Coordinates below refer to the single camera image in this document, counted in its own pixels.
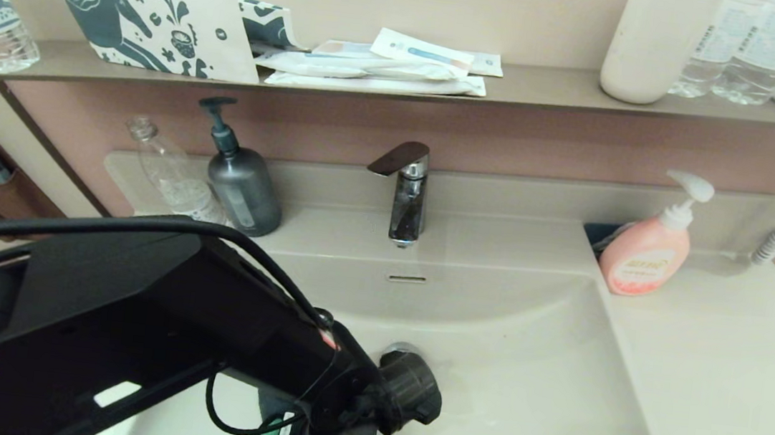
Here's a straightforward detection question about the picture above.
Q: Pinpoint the chrome sink faucet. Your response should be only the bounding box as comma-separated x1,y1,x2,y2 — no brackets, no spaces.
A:
358,136,433,249

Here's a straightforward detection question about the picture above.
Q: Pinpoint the white ceramic sink basin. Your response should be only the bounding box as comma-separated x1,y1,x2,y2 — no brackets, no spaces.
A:
84,224,696,435

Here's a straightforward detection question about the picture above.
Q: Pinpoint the chrome drain stopper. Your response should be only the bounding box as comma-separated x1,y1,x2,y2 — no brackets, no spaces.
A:
384,341,422,359

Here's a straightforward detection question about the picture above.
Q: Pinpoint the dark grey pump bottle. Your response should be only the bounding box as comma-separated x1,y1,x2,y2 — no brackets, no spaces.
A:
186,95,293,239

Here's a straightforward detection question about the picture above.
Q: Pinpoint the clear empty plastic bottle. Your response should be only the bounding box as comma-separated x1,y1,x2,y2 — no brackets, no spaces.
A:
117,115,236,225

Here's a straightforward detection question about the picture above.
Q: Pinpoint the long white packet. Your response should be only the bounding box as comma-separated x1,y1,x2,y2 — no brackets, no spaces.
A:
253,44,469,94
265,55,488,107

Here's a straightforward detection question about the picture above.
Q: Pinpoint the pink soap pump bottle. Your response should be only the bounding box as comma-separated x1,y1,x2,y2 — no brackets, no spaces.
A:
596,163,717,305

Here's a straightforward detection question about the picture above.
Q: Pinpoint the peach white packet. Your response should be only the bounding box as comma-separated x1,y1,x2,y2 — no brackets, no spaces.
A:
312,37,380,63

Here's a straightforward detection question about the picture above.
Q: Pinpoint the white packet blue stripe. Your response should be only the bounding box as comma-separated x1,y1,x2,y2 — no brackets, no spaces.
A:
368,26,478,75

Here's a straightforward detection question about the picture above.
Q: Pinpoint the small white packet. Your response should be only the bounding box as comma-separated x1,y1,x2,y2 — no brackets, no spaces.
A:
471,52,506,78

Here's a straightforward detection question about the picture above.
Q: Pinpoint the small blue print pouch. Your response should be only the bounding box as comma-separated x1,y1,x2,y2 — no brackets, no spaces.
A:
231,0,313,59

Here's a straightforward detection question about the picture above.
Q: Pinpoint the white horse print pouch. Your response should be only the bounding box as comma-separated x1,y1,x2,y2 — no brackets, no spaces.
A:
28,0,268,87

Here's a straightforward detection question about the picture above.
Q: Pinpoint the tall white tumbler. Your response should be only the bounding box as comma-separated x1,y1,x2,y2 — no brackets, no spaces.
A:
597,0,726,113

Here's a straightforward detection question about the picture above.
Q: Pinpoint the clear water bottle white label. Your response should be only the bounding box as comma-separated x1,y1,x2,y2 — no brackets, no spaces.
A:
709,0,775,109
668,0,746,103

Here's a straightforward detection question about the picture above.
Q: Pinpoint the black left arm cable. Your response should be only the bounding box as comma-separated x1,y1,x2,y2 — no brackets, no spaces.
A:
0,197,406,435

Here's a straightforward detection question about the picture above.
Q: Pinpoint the brown wall holder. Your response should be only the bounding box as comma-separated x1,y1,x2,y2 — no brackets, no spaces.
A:
0,126,74,236

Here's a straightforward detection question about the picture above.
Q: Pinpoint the brown wall shelf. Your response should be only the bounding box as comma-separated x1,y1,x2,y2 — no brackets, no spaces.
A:
0,8,775,167

